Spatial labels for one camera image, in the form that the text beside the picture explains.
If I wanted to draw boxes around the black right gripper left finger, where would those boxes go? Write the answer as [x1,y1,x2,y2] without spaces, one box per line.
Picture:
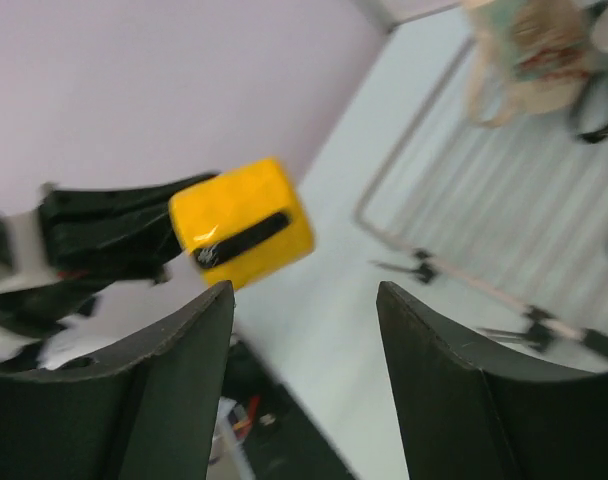
[0,282,234,479]

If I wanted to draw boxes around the beige decorated mug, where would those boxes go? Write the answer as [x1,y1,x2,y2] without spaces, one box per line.
[460,1,597,128]

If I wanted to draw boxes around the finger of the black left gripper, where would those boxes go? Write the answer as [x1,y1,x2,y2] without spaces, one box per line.
[38,172,218,282]

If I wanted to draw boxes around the silver wire dish rack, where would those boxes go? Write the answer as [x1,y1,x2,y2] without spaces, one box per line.
[354,39,608,365]

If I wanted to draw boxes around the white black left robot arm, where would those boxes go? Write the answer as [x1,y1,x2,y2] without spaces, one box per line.
[0,171,218,371]

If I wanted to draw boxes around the yellow mug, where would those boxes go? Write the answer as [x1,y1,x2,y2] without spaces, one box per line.
[169,157,315,290]

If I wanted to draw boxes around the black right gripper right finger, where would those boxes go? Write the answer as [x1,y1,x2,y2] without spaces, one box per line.
[376,281,608,479]

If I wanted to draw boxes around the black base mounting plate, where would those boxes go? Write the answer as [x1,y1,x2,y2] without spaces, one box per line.
[210,339,354,480]

